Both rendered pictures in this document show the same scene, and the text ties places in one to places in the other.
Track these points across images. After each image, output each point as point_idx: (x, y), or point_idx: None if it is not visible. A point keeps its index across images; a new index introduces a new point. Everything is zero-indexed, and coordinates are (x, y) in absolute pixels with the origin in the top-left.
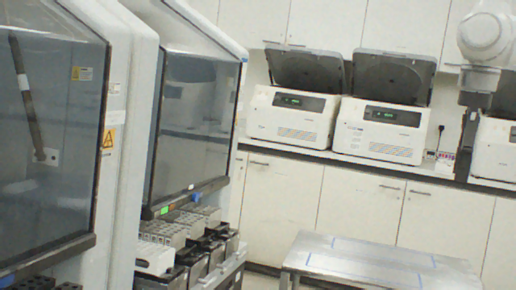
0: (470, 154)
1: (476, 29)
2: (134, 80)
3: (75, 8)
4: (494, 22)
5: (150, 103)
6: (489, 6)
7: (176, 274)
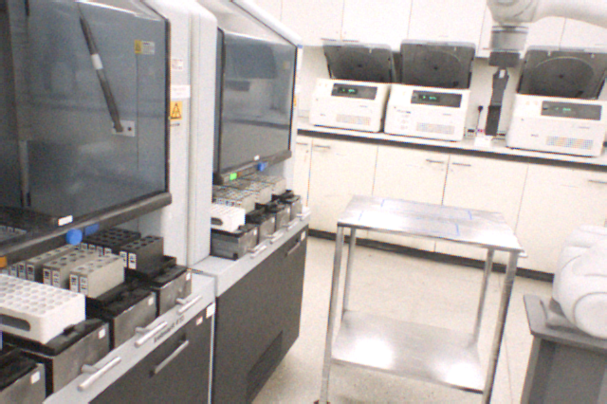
0: (499, 109)
1: None
2: (195, 58)
3: None
4: None
5: (212, 80)
6: None
7: (247, 229)
